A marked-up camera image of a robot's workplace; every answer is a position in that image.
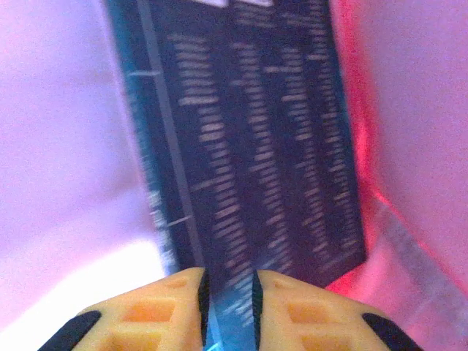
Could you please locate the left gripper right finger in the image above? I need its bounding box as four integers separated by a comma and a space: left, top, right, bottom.
251, 269, 425, 351

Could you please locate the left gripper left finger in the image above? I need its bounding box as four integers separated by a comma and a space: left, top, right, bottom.
36, 266, 212, 351

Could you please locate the navy booklet with QR stickers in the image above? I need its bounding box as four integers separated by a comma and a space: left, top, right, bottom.
104, 0, 369, 351

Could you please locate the pink student backpack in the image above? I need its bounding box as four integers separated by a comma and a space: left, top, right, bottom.
0, 0, 468, 351

